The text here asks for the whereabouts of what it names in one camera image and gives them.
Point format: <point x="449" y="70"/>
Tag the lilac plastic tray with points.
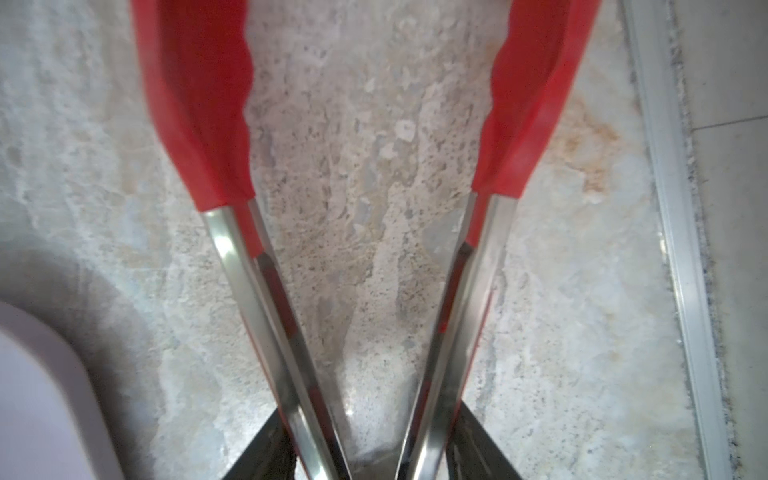
<point x="52" y="426"/>

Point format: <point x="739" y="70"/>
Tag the red metal tongs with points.
<point x="197" y="73"/>

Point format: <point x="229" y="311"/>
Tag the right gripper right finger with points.
<point x="471" y="453"/>

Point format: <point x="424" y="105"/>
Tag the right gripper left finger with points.
<point x="269" y="456"/>

